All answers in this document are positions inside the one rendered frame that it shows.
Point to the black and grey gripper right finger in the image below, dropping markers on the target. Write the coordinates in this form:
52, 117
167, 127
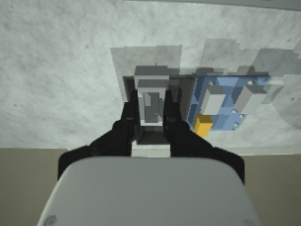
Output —
184, 143

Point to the yellow rectangular block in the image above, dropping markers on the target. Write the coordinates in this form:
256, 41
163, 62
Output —
202, 125

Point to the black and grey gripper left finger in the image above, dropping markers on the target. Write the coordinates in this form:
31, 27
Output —
115, 143

